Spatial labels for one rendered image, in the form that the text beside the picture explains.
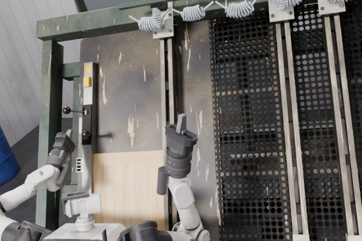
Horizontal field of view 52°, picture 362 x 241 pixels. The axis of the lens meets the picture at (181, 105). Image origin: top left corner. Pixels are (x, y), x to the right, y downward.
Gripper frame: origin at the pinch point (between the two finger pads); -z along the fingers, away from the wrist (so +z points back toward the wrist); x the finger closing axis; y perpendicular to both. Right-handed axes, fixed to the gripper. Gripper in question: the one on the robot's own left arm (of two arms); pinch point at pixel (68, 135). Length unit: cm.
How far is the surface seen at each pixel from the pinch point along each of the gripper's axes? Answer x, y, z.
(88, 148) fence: 11.4, 4.9, -0.6
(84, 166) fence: 16.1, 2.9, 6.8
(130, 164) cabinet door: 17.9, 26.1, 5.4
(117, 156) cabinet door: 15.6, 19.4, 2.1
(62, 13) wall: 93, -168, -286
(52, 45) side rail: -19, -17, -47
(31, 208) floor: 170, -155, -52
